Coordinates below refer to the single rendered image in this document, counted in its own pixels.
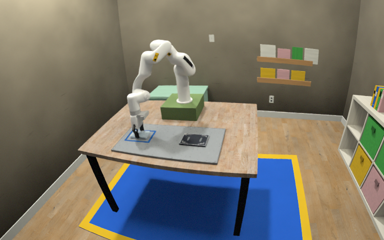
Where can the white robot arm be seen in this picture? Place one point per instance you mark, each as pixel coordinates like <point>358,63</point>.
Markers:
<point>183,67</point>

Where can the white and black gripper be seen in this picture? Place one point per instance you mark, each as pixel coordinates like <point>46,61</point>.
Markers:
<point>136,123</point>

